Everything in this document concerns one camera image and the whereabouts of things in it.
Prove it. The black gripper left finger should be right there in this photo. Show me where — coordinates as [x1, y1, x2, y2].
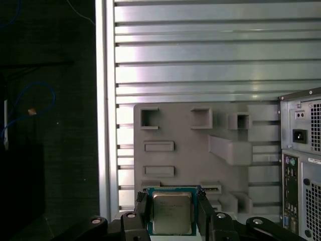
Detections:
[51, 192, 151, 241]

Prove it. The silver CPU green edge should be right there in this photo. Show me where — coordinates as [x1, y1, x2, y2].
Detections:
[146, 185, 199, 235]

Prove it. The blue network cable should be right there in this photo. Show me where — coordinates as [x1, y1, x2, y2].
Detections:
[0, 82, 56, 147]

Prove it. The dark RAM stick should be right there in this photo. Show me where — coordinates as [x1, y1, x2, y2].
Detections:
[146, 185, 219, 192]

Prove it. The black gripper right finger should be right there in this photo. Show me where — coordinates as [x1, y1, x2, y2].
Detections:
[197, 189, 321, 241]

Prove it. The grey power supply unit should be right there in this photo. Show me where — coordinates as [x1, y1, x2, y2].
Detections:
[288, 99, 321, 153]

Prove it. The grey parts rack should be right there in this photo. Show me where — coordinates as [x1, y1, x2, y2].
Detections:
[132, 102, 281, 221]

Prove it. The black PC case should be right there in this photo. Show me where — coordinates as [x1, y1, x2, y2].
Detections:
[277, 86, 321, 241]

